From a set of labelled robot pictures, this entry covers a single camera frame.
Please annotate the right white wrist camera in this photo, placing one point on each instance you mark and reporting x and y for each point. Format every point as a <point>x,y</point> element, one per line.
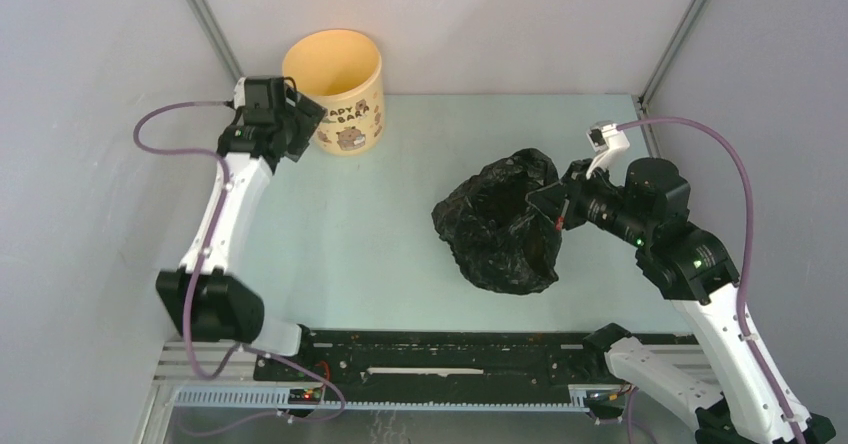
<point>609,143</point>

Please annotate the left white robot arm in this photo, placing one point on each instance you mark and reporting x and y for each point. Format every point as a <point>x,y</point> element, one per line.
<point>204,296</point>

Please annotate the yellow capybara trash bin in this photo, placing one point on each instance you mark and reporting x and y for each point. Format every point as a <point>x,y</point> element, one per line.
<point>341,70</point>

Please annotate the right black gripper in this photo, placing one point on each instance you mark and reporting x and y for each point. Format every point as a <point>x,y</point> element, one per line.
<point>559,201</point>

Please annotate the small electronics board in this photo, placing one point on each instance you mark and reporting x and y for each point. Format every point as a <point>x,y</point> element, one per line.
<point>311,396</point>

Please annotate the left aluminium frame post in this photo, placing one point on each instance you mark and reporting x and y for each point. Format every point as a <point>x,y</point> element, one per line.
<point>209,25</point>

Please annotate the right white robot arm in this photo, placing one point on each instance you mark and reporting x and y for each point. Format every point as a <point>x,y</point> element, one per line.
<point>749,402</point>

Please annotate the black trash bag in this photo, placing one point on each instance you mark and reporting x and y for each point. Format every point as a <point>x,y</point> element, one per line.
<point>500,242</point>

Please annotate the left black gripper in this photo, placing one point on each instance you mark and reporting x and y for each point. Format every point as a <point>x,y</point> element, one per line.
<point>308,115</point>

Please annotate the aluminium frame post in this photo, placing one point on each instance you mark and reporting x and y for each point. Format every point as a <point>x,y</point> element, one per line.
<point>209,25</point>
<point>682,32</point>

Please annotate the right aluminium frame post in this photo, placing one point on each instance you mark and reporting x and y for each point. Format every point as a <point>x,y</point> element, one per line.
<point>682,32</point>

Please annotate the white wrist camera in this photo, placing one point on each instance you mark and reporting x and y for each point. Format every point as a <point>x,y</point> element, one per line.
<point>239,94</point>
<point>609,143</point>

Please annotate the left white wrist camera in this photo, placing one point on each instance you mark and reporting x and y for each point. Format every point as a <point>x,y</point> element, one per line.
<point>239,94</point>

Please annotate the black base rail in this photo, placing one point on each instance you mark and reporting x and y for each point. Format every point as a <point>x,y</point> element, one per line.
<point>487,367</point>

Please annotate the white cable duct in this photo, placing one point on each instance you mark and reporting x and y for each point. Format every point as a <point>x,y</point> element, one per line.
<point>260,398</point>

